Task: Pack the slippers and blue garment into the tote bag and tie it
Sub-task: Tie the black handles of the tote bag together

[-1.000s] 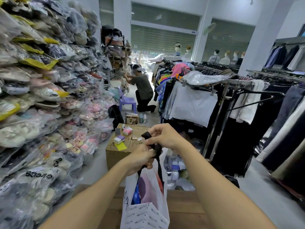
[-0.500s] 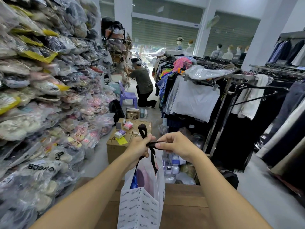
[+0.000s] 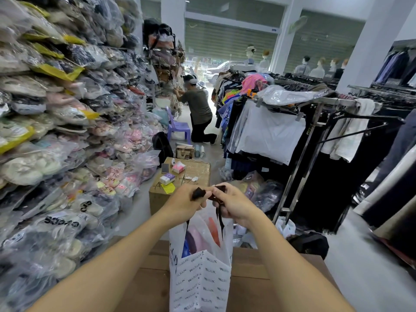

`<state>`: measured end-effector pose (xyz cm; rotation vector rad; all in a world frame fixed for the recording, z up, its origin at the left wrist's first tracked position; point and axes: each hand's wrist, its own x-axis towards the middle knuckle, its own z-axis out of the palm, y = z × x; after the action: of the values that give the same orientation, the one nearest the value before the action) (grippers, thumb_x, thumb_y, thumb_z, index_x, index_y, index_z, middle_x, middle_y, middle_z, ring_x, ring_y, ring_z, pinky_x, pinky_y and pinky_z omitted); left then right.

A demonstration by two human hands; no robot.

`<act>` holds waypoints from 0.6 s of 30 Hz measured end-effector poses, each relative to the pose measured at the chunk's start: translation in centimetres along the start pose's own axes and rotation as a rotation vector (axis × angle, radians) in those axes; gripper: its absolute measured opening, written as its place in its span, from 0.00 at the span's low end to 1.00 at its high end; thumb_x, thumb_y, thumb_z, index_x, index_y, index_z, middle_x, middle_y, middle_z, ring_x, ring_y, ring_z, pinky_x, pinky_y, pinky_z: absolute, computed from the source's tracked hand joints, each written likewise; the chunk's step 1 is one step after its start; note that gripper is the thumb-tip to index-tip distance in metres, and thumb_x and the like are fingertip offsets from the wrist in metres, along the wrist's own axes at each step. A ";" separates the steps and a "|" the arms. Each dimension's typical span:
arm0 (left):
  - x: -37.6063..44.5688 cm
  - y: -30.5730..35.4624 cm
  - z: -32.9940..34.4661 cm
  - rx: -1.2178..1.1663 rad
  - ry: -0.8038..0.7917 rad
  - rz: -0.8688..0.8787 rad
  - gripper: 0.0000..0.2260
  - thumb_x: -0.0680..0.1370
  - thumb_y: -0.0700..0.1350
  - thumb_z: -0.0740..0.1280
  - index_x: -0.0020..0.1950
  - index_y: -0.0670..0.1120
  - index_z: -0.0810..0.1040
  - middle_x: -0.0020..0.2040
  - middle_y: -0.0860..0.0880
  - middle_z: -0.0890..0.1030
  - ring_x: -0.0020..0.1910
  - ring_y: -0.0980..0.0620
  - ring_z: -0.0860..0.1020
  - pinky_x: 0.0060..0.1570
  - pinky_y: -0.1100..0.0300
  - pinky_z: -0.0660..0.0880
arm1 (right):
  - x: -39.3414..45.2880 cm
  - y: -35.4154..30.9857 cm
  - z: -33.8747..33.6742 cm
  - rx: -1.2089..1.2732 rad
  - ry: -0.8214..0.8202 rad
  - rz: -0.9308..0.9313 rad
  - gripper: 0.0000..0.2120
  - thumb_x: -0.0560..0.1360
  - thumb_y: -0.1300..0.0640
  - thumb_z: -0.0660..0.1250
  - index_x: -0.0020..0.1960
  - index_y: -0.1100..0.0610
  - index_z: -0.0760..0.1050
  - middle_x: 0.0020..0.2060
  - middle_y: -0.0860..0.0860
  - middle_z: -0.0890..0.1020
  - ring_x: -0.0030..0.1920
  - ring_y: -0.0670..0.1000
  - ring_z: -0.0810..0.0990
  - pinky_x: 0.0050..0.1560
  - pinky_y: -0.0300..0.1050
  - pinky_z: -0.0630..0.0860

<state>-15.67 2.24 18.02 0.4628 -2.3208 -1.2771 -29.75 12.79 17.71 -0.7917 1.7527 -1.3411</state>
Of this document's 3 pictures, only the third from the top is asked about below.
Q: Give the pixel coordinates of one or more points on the person's left hand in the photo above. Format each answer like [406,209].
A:
[182,204]

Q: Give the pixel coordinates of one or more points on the person's right hand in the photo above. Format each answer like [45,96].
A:
[239,204]

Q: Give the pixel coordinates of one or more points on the person's right thumb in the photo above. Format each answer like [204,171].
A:
[224,188]

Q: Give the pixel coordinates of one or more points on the person's left thumb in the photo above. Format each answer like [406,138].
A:
[204,190]

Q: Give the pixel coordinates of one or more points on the white printed bag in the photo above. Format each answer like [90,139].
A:
[201,279]

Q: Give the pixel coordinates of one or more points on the person's right forearm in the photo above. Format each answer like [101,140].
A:
[286,266]

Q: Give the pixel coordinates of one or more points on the person's left forearm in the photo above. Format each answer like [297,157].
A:
[107,263]

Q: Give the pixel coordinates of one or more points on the small scissors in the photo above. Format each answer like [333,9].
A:
[184,179]

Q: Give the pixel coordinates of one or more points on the brown cardboard box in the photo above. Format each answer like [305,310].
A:
[191,168]

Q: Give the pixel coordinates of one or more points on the pink tissue box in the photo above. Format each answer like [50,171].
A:
[178,167]

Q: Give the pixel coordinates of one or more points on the yellow paper note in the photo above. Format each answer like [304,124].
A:
[168,188]

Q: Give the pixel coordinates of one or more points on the white and purple box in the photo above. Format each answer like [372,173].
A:
[167,179]

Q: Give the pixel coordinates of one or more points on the white bottle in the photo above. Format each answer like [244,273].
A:
[202,151]

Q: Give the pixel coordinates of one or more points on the orange garment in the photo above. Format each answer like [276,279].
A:
[214,230]

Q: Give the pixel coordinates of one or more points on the bagged clothes pile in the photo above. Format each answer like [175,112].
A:
[266,193]

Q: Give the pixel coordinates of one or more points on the beige handbag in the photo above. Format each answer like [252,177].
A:
[185,152]

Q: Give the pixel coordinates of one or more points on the small rectangular mirror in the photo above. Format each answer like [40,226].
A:
[165,168]

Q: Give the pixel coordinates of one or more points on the black backpack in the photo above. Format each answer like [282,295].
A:
[162,146]

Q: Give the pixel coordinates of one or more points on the blue garment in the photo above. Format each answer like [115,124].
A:
[186,250]

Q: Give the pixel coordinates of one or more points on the purple plastic chair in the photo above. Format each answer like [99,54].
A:
[178,126]

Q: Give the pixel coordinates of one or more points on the white hanging garment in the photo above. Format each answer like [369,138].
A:
[269,133]

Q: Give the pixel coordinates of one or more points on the white plastic bags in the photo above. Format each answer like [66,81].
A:
[286,228]

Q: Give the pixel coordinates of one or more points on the row of colourful hanging clothes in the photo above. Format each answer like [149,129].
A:
[229,107]

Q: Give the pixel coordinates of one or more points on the metal clothes rack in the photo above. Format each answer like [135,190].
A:
[312,139]

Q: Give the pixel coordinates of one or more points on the black floor bag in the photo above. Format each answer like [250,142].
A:
[308,245]

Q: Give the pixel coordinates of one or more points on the row of black hanging garments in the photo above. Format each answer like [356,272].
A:
[328,188]

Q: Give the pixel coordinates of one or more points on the pink garment pile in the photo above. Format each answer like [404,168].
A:
[253,83]

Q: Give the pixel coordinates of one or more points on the clear plastic bag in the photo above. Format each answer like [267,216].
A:
[289,94]

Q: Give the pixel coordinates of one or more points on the silver car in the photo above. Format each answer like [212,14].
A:
[221,72]

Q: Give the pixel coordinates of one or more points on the white mannequin bust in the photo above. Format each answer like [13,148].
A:
[342,70]
[303,68]
[332,68]
[265,61]
[318,69]

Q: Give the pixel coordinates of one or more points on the mannequin bust with hat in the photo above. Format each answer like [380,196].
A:
[250,55]

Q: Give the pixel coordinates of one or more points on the cream hanging garment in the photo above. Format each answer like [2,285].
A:
[351,133]

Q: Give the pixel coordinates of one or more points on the display rack of handbags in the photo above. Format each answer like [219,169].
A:
[162,58]

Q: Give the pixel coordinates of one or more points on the row of hanging trousers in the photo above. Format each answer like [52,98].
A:
[393,198]

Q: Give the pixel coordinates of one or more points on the row of dark suit jackets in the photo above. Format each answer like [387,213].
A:
[396,69]

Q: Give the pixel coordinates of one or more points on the wall of bagged slippers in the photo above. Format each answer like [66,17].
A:
[58,126]

